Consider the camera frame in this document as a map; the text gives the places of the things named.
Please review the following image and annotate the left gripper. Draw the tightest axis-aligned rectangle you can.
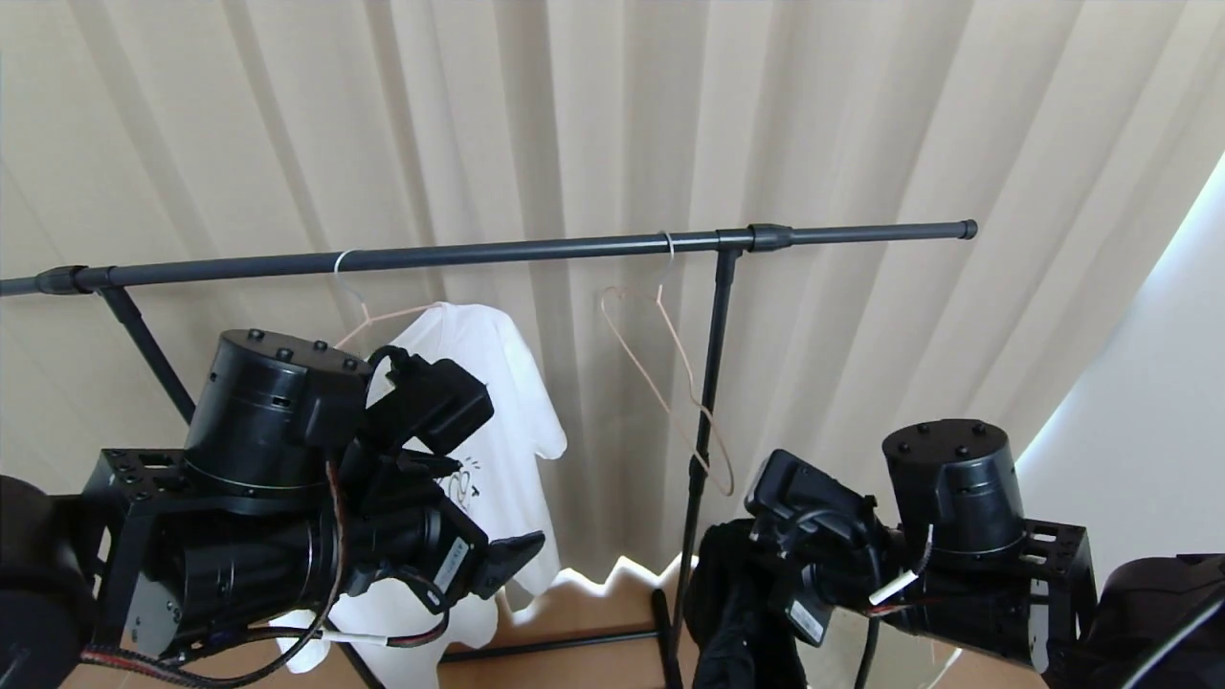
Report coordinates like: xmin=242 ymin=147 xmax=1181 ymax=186
xmin=340 ymin=450 xmax=547 ymax=616

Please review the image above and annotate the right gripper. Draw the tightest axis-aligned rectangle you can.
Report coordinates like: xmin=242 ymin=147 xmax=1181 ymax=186
xmin=783 ymin=553 xmax=898 ymax=645

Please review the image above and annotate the white garment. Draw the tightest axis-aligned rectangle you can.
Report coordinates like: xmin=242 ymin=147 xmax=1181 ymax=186
xmin=273 ymin=303 xmax=568 ymax=689

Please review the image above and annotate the black garment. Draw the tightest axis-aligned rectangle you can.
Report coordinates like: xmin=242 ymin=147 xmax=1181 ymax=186
xmin=684 ymin=520 xmax=814 ymax=689

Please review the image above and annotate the pink clothes hanger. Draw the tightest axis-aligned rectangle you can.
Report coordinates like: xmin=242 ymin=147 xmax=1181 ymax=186
xmin=332 ymin=251 xmax=446 ymax=351
xmin=600 ymin=233 xmax=736 ymax=499

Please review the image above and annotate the black clothes rack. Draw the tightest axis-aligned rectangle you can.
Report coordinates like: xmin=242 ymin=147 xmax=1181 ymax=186
xmin=0 ymin=220 xmax=979 ymax=689

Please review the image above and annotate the beige curtain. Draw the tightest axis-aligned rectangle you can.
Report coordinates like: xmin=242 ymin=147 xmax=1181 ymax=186
xmin=0 ymin=0 xmax=1225 ymax=613

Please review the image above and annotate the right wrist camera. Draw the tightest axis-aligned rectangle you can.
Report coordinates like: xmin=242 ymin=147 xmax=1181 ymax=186
xmin=745 ymin=450 xmax=886 ymax=575

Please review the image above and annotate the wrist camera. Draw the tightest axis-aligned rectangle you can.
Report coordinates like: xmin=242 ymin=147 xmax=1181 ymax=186
xmin=364 ymin=349 xmax=496 ymax=460
xmin=745 ymin=450 xmax=886 ymax=575

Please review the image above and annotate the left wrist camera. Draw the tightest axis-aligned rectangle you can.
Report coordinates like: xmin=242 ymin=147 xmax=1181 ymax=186
xmin=364 ymin=349 xmax=496 ymax=460

